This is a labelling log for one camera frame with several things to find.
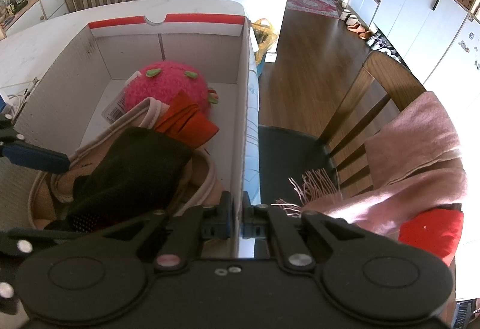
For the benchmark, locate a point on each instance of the yellow plastic bag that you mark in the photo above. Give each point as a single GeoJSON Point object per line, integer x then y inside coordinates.
{"type": "Point", "coordinates": [265, 35]}

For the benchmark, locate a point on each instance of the pink strawberry plush toy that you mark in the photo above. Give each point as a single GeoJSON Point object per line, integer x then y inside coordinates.
{"type": "Point", "coordinates": [164, 80]}

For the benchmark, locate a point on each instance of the white wall cabinet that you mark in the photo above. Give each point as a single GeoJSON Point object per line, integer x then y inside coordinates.
{"type": "Point", "coordinates": [421, 31]}

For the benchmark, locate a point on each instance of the pink fringed scarf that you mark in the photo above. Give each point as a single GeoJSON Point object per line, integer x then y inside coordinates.
{"type": "Point", "coordinates": [414, 163]}

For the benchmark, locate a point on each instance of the red white cardboard box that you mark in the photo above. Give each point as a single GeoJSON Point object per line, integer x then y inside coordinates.
{"type": "Point", "coordinates": [80, 94]}

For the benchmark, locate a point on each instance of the red patterned rug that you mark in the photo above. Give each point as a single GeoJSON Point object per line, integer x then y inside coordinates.
{"type": "Point", "coordinates": [327, 8]}

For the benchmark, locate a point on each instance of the red cushion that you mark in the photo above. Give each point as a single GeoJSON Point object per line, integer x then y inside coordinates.
{"type": "Point", "coordinates": [437, 231]}

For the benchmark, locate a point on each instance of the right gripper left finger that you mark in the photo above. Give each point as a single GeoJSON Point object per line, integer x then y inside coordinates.
{"type": "Point", "coordinates": [188, 233]}

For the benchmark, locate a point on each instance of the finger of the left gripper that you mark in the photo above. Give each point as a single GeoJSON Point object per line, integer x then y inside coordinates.
{"type": "Point", "coordinates": [19, 152]}

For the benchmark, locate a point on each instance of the black cloth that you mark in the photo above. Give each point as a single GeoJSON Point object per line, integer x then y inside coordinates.
{"type": "Point", "coordinates": [139, 174]}

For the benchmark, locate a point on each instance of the wooden chair with scarf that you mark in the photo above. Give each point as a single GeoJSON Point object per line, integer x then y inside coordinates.
{"type": "Point", "coordinates": [297, 134]}

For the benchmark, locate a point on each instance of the red cloth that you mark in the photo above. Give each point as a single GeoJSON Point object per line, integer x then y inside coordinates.
{"type": "Point", "coordinates": [185, 122]}

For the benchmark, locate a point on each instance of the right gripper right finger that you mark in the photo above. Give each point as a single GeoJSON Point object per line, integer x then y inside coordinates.
{"type": "Point", "coordinates": [280, 233]}

